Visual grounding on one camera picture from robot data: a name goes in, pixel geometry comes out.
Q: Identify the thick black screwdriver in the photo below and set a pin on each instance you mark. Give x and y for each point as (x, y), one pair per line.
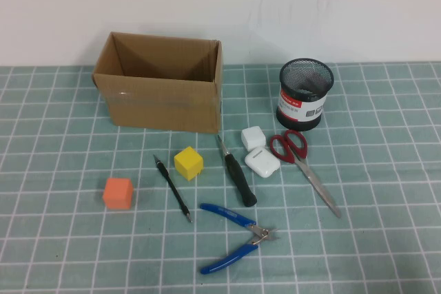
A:
(241, 184)

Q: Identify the thin black precision screwdriver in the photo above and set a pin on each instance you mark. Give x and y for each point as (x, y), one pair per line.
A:
(172, 187)

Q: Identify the white cube block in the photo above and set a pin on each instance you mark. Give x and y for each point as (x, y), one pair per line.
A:
(253, 137)

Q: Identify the yellow cube block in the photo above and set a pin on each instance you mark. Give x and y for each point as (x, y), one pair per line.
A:
(187, 165)

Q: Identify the white earbuds case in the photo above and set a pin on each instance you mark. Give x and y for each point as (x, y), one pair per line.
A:
(262, 163)

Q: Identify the brown cardboard box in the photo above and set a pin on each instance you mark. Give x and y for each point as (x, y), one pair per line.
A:
(162, 108)

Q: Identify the black mesh pen holder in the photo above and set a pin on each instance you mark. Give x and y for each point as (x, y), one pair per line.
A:
(296, 108)

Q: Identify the orange cube block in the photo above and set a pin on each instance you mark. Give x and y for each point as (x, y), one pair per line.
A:
(117, 194)

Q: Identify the green checked tablecloth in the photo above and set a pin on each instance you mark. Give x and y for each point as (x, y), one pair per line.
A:
(379, 204)

